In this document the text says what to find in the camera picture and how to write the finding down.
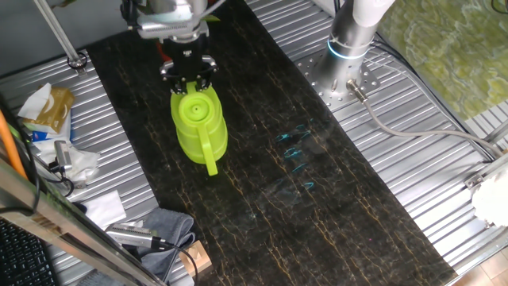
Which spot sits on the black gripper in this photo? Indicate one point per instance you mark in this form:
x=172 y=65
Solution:
x=186 y=59

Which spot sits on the lime green watering can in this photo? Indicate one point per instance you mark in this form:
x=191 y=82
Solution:
x=198 y=131

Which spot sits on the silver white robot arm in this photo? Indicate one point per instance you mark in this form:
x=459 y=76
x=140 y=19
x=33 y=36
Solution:
x=349 y=39

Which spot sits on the red plant pot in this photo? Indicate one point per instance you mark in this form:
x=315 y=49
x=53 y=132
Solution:
x=160 y=51

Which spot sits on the green leafy plant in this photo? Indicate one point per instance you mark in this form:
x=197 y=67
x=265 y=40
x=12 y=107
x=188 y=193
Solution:
x=212 y=18

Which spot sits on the aluminium tripod pole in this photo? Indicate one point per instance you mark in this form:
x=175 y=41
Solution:
x=59 y=35

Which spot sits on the gold tissue box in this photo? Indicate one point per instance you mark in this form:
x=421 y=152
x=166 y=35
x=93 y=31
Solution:
x=55 y=109

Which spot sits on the crumpled white tissue pile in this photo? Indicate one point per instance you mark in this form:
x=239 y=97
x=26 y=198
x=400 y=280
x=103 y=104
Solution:
x=83 y=163

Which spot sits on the grey terry towel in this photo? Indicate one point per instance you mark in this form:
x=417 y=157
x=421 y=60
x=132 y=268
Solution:
x=170 y=226

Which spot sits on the flat white paper napkin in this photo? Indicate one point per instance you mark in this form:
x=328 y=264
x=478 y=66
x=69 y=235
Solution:
x=104 y=208

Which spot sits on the blue white packet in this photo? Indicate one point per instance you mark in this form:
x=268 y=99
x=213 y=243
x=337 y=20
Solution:
x=39 y=137

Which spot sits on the black marble mat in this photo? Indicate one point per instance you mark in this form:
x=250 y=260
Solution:
x=297 y=198

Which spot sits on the small wooden block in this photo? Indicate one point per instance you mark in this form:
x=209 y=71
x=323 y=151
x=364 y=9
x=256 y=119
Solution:
x=198 y=258

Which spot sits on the orange rod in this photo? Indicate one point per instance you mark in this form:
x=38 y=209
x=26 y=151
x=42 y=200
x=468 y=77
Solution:
x=10 y=147

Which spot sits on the black keyboard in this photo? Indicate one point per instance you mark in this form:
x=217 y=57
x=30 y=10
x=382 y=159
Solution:
x=20 y=258

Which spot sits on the white fluffy cloth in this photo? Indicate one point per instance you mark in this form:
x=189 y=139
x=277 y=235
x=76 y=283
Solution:
x=492 y=198

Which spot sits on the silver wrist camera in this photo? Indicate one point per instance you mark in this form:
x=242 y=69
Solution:
x=170 y=28

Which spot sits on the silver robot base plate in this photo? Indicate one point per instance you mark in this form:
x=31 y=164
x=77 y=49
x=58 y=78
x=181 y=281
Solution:
x=313 y=75

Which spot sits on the metal frame bar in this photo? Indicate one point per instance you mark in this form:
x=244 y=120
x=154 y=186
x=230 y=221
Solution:
x=59 y=222

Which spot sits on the aluminium profile rail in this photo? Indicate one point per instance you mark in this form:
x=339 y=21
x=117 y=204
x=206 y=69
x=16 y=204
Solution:
x=488 y=171

